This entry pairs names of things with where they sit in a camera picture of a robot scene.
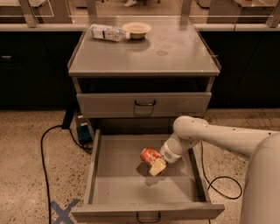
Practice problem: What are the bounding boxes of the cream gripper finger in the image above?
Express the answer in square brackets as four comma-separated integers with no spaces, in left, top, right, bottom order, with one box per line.
[150,158,166,177]

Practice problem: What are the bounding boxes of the black cable on right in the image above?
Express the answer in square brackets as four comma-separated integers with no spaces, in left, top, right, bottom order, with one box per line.
[199,141,243,201]

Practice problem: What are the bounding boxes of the black drawer handle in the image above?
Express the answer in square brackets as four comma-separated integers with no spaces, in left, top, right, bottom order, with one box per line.
[134,100,157,107]
[136,212,161,224]

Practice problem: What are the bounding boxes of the blue power box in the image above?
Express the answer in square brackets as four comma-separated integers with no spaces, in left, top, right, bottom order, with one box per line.
[75,113,92,144]

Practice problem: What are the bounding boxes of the dark counter cabinet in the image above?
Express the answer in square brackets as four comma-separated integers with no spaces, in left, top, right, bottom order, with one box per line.
[1,31,279,109]

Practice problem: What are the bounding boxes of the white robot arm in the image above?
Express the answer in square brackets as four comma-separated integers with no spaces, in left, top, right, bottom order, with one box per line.
[150,116,280,224]

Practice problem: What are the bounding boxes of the black middle drawer handle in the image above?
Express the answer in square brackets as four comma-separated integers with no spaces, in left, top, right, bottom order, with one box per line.
[136,212,161,224]

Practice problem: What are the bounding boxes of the beige paper bowl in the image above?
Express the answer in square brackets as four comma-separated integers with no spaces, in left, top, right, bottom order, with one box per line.
[122,22,151,39]

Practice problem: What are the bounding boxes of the black cable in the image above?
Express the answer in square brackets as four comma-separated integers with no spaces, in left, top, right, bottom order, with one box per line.
[199,141,243,201]
[39,124,94,224]

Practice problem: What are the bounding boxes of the blue tape cross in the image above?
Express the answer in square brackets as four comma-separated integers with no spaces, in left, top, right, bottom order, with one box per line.
[51,199,80,224]

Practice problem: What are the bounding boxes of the grey metal drawer cabinet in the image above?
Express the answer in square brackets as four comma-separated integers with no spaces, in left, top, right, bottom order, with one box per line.
[68,16,221,135]

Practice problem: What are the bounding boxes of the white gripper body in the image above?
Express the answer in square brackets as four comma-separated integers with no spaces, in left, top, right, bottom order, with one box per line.
[160,136,186,164]

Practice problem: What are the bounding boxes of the open grey middle drawer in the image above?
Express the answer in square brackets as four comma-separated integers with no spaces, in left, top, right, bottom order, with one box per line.
[72,130,225,222]

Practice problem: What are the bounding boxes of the closed grey top drawer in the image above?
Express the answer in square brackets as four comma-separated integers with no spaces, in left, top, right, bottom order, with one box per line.
[77,92,212,118]

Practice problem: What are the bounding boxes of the black top drawer handle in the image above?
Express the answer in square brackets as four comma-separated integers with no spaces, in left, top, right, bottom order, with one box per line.
[134,100,157,107]

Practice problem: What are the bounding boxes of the black cable on left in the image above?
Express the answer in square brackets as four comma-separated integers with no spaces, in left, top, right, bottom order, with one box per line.
[39,124,94,224]

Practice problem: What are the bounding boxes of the red coke can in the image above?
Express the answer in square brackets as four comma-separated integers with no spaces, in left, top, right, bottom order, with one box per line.
[140,147,161,166]

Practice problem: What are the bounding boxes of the clear plastic water bottle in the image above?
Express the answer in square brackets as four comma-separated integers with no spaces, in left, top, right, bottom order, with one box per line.
[89,24,130,42]

